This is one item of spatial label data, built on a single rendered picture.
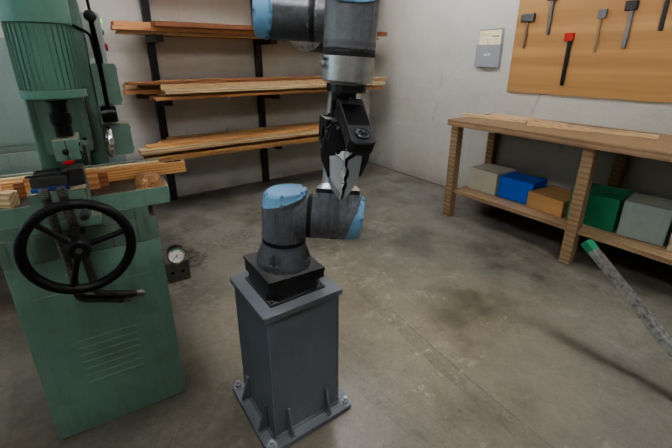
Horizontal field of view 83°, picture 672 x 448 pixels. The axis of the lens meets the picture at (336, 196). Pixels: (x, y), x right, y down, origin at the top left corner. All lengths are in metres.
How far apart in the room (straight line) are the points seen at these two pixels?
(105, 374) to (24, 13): 1.22
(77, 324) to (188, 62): 2.86
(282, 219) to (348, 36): 0.72
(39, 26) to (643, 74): 3.27
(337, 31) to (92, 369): 1.47
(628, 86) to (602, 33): 0.42
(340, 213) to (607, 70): 2.60
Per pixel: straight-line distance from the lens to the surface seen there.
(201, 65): 4.05
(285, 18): 0.79
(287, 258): 1.29
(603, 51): 3.46
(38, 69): 1.47
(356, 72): 0.66
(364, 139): 0.61
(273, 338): 1.34
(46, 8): 1.48
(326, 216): 1.22
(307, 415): 1.67
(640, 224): 3.02
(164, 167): 1.59
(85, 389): 1.80
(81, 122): 1.65
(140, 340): 1.70
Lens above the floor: 1.31
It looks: 20 degrees down
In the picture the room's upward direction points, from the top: straight up
